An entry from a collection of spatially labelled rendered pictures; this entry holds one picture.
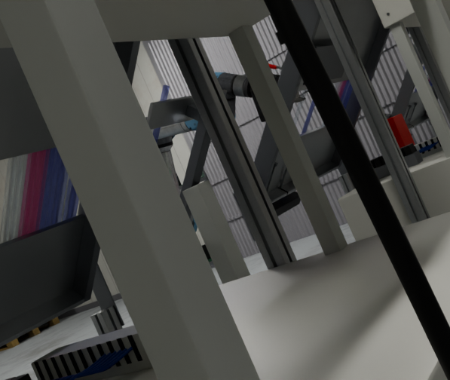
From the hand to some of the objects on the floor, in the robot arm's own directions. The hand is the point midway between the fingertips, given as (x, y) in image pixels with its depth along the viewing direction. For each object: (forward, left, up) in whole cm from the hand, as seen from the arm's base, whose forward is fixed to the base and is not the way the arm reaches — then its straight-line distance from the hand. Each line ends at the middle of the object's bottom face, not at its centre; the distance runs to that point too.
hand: (300, 100), depth 200 cm
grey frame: (+5, +14, -95) cm, 96 cm away
